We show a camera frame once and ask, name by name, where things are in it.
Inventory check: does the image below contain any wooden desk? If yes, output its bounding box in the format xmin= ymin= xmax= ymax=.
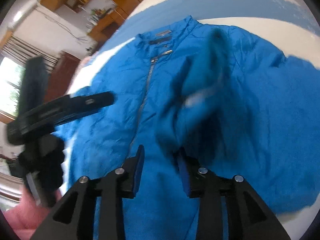
xmin=88 ymin=7 xmax=128 ymax=42

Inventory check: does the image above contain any blue and white bed sheet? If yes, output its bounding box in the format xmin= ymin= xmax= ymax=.
xmin=68 ymin=0 xmax=319 ymax=239

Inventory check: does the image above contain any black gloved left hand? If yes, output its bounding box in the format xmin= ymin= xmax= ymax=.
xmin=18 ymin=134 xmax=65 ymax=207

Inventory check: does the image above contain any pink quilted blanket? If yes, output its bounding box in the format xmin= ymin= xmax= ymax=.
xmin=4 ymin=186 xmax=51 ymax=239

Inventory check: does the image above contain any striped window curtain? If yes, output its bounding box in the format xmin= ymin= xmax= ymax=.
xmin=2 ymin=36 xmax=59 ymax=73

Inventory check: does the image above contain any dark red wooden door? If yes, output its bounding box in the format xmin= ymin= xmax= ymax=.
xmin=44 ymin=51 xmax=80 ymax=103

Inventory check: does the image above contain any blue puffer jacket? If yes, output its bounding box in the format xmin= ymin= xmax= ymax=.
xmin=56 ymin=17 xmax=319 ymax=239

